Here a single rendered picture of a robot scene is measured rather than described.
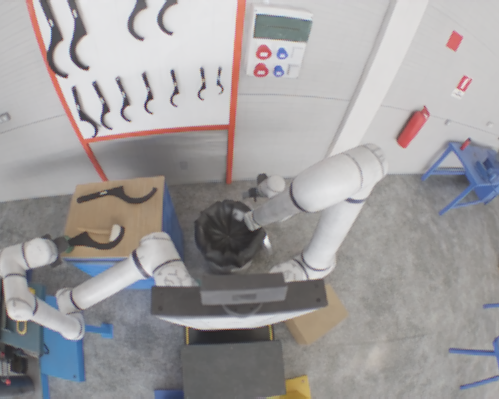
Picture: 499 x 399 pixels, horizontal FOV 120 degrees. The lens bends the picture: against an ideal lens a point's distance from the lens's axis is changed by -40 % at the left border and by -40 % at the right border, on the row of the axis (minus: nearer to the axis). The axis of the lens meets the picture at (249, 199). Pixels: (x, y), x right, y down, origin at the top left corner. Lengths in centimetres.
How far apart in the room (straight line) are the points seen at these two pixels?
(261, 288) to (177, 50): 161
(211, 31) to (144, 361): 265
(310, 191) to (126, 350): 217
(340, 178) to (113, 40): 163
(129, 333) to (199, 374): 114
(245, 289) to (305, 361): 203
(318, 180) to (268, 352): 106
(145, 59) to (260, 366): 206
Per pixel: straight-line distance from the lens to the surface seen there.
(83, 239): 114
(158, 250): 107
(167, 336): 228
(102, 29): 181
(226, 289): 36
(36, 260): 83
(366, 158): 65
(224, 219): 189
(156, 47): 176
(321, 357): 241
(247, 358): 140
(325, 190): 57
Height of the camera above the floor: 223
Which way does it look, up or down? 57 degrees down
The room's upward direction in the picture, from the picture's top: 10 degrees clockwise
